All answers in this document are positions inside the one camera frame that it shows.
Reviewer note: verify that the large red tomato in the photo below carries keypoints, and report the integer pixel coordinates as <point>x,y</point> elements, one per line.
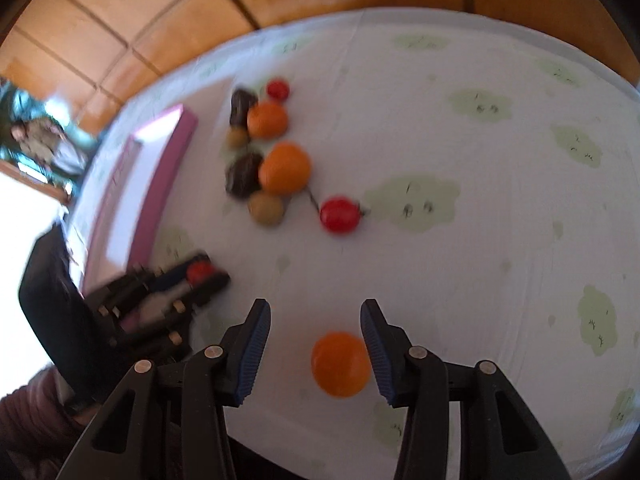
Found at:
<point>340,215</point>

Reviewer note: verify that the large orange mandarin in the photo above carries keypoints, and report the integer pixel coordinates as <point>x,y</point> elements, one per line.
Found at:
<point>286,170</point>

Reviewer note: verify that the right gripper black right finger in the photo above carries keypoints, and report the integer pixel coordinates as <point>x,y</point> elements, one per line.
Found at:
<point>500,436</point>

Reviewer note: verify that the framed picture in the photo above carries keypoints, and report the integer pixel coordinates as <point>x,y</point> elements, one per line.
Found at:
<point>39,139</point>

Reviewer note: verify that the wooden panel cabinet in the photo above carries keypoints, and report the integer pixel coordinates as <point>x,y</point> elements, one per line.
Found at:
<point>95,55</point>

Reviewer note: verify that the thin dark stem twig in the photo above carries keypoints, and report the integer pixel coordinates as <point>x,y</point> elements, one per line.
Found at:
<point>314,201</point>

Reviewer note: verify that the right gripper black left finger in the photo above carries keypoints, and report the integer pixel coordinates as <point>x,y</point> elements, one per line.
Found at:
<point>129,437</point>

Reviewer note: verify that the white cloud-print tablecloth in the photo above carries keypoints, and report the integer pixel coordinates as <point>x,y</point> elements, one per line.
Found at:
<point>497,172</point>

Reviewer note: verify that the pink tray box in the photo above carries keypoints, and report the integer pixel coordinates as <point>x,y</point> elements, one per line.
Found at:
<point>133,202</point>

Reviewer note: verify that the small red tomato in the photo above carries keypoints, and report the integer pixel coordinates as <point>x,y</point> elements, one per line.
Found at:
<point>278,89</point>
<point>199,272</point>

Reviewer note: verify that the dark brown passion fruit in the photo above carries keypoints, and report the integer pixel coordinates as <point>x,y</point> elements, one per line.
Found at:
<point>242,176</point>

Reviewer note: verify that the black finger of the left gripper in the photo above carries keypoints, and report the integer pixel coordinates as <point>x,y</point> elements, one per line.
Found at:
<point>203,293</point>
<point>173,276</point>

